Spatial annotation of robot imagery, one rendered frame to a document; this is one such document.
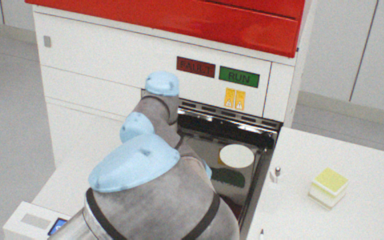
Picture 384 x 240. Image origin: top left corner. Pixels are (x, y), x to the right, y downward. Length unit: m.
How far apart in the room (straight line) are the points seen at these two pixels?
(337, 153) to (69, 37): 0.88
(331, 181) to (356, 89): 1.94
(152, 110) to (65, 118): 0.83
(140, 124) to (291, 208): 0.48
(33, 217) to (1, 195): 1.43
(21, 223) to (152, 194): 0.68
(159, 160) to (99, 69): 1.03
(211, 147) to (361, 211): 0.48
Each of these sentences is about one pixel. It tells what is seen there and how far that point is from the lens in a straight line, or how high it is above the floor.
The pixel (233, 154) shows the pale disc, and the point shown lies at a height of 0.90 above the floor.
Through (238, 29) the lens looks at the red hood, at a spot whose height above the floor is 1.28.
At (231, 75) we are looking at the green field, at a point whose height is 1.10.
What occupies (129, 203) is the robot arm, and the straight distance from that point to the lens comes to 0.71.
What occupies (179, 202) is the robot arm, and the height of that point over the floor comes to 1.43.
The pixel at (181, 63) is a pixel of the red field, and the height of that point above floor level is 1.10.
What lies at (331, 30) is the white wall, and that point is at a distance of 3.09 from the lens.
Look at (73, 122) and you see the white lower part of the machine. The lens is 1.91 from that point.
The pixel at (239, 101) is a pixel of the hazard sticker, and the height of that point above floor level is 1.02.
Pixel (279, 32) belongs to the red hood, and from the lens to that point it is 1.39.
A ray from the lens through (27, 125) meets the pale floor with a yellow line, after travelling 3.15.
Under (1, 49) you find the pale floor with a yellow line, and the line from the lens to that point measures 3.87.
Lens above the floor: 1.96
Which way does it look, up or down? 39 degrees down
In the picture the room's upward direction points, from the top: 4 degrees clockwise
